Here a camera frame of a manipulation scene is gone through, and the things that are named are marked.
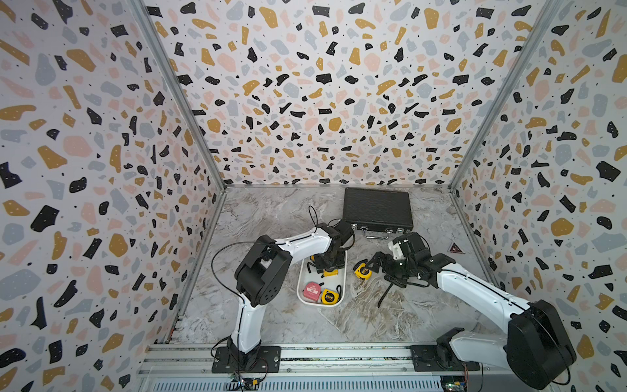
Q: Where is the yellow deli 3m tape measure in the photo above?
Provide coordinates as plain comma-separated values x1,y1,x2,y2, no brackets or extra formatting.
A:
323,269,339,277

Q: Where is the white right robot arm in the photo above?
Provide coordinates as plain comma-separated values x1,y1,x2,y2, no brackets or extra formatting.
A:
354,232,576,390

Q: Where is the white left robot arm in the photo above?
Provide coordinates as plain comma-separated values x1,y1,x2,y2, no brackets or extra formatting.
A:
228,220,354,354

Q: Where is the white plastic storage tray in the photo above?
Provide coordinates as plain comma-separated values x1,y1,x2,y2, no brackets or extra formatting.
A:
297,252,348,308

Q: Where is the pink tape measure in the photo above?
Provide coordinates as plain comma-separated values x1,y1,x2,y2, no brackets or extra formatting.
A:
302,282,322,303

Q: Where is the yellow front 3m tape measure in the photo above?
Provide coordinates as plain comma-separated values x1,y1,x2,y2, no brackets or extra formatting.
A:
320,286,342,305

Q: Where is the triangular all-in card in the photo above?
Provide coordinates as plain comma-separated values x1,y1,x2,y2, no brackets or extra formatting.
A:
449,243,465,254

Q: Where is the black ribbed metal case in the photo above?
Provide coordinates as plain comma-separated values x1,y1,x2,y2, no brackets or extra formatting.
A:
342,188,414,235

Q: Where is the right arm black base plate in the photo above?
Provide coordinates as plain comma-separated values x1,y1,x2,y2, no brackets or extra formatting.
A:
409,344,481,372

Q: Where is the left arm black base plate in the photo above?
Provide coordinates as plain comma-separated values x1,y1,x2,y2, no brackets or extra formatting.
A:
212,346,282,374

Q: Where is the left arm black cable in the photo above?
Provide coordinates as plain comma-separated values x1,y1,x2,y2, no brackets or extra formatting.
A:
210,241,256,305

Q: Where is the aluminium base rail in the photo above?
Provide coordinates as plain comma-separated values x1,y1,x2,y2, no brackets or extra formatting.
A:
139,343,491,391

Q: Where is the aluminium corner post right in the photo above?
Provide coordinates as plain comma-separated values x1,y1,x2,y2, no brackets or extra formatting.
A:
448,0,562,196

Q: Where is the aluminium corner post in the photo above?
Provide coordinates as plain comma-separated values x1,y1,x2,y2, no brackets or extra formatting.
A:
448,0,562,196
127,0,226,194

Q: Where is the aluminium corner post left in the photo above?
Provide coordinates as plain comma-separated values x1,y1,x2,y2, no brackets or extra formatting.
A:
127,0,226,194

